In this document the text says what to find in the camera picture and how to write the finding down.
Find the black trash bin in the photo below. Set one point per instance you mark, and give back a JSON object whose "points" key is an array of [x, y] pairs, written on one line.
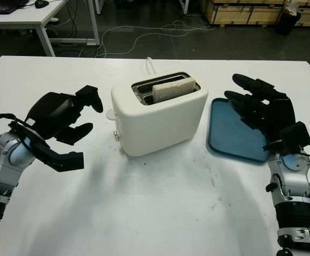
{"points": [[286, 22]]}

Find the black laptop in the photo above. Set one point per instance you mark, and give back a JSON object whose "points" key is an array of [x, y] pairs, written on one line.
{"points": [[3, 6]]}

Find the white office desk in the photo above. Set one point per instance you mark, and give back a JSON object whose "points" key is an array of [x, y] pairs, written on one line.
{"points": [[43, 18]]}

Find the white two-slot toaster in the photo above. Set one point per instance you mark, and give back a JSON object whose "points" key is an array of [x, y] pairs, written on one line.
{"points": [[157, 125]]}

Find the black computer mouse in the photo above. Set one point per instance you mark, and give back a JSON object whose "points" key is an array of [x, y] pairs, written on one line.
{"points": [[41, 3]]}

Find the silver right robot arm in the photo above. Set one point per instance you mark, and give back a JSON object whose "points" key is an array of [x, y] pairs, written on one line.
{"points": [[293, 186]]}

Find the pale bread slice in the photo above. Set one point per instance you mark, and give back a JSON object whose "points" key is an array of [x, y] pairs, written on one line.
{"points": [[173, 90]]}

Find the wooden shipping crate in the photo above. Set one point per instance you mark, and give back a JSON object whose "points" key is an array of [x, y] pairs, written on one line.
{"points": [[237, 13]]}

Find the white metal desk leg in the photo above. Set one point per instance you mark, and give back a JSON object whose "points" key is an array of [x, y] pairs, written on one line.
{"points": [[98, 6], [184, 6]]}

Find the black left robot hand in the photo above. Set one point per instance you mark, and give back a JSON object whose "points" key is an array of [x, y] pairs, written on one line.
{"points": [[51, 112]]}

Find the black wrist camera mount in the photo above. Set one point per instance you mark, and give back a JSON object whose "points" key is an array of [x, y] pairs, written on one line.
{"points": [[296, 138], [61, 161]]}

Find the blue plastic tray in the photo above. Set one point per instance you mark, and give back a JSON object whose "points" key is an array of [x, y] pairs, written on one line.
{"points": [[227, 133]]}

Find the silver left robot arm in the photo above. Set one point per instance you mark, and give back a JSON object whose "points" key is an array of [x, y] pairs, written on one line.
{"points": [[3, 170]]}

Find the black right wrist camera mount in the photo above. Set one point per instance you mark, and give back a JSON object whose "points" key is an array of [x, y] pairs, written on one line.
{"points": [[296, 138]]}

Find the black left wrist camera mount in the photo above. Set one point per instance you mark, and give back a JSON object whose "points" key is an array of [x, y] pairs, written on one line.
{"points": [[61, 161]]}

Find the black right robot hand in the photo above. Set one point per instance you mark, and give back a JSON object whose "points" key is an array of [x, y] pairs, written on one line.
{"points": [[272, 114]]}

